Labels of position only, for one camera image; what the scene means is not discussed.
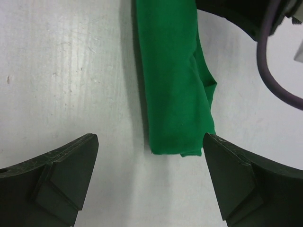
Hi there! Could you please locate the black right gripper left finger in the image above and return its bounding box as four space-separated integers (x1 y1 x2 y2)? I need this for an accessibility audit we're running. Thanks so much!
0 133 98 227

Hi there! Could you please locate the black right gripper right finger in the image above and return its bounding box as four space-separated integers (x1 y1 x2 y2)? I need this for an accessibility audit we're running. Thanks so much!
203 133 303 227

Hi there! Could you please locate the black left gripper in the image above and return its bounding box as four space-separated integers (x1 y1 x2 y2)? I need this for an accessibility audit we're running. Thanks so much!
196 0 266 43

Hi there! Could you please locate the green t-shirt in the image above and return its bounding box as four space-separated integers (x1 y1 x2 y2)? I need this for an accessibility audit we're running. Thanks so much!
136 0 216 157

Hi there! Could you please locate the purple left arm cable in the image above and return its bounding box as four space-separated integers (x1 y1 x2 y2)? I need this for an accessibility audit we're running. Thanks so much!
257 0 303 110

